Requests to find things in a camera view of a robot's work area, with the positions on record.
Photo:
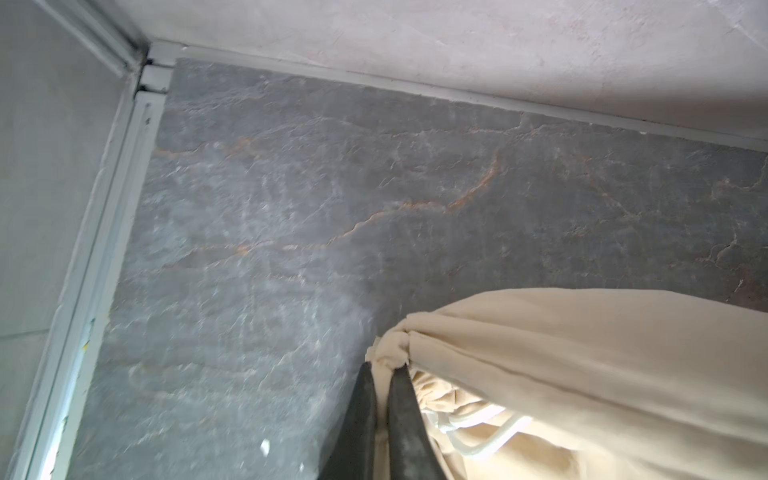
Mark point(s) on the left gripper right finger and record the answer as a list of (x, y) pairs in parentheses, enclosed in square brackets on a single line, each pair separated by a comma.
[(411, 456)]

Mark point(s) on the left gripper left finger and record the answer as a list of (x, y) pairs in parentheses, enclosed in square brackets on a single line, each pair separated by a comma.
[(352, 455)]

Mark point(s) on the beige shorts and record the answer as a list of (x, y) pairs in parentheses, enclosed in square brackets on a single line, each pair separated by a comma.
[(547, 383)]

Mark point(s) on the aluminium frame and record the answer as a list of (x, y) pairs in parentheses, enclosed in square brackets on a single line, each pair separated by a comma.
[(213, 207)]

